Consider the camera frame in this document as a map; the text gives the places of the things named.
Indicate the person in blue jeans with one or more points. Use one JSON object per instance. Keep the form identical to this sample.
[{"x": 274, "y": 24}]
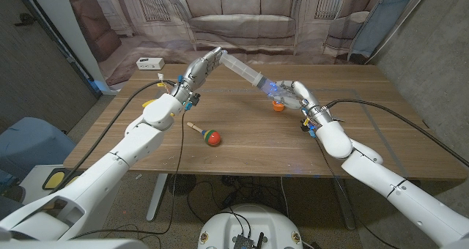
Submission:
[{"x": 9, "y": 205}]

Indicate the printed living room backdrop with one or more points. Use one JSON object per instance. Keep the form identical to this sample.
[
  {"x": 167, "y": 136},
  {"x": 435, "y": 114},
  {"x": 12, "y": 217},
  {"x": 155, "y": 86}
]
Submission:
[{"x": 238, "y": 22}]

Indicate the yellow toy banana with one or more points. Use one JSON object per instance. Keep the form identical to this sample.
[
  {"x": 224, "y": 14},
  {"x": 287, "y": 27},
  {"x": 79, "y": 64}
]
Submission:
[{"x": 148, "y": 103}]

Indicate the large clear plastic syringe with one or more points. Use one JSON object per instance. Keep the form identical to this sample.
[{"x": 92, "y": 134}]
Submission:
[{"x": 242, "y": 69}]

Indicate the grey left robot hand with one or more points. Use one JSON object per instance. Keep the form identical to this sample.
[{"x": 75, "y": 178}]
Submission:
[{"x": 198, "y": 73}]

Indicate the white power strip box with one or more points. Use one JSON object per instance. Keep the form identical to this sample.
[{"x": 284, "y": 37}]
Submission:
[{"x": 149, "y": 63}]

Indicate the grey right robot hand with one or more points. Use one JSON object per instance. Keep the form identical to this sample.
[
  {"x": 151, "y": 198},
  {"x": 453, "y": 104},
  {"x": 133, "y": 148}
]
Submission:
[{"x": 302, "y": 95}]

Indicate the white floor platform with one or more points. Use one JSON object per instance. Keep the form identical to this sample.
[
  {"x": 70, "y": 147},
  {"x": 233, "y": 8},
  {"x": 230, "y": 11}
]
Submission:
[{"x": 36, "y": 174}]

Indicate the small orange cup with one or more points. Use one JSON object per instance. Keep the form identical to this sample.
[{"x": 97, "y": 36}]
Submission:
[{"x": 278, "y": 108}]

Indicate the black electronics module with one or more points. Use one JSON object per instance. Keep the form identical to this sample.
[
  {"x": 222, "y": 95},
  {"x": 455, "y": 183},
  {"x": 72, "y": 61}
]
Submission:
[{"x": 243, "y": 242}]

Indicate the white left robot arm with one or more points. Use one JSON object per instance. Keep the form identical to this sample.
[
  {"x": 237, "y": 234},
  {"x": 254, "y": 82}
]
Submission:
[{"x": 110, "y": 168}]

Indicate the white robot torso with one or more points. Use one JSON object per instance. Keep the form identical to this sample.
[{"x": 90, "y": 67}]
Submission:
[{"x": 253, "y": 223}]

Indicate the yellow black foot pedal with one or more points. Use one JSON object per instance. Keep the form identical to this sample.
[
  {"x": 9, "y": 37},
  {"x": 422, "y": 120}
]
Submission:
[{"x": 55, "y": 179}]

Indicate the blue padded seat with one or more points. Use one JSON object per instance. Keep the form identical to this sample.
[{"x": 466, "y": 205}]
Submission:
[{"x": 33, "y": 139}]

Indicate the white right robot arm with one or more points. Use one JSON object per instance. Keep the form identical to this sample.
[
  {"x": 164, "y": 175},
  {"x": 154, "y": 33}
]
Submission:
[{"x": 384, "y": 183}]

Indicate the colourful wooden maraca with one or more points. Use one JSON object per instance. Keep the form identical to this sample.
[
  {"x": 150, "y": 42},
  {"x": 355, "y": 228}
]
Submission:
[{"x": 212, "y": 137}]

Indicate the white table leg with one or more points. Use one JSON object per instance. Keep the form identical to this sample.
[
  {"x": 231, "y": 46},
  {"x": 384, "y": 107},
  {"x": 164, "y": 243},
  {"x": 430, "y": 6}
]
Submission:
[
  {"x": 157, "y": 201},
  {"x": 346, "y": 208}
]

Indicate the round black floor fan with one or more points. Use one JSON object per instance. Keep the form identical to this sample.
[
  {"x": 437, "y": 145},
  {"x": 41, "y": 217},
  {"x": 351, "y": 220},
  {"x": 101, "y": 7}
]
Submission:
[{"x": 182, "y": 185}]

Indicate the black power adapter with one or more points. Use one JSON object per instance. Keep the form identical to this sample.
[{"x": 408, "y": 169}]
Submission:
[{"x": 229, "y": 199}]

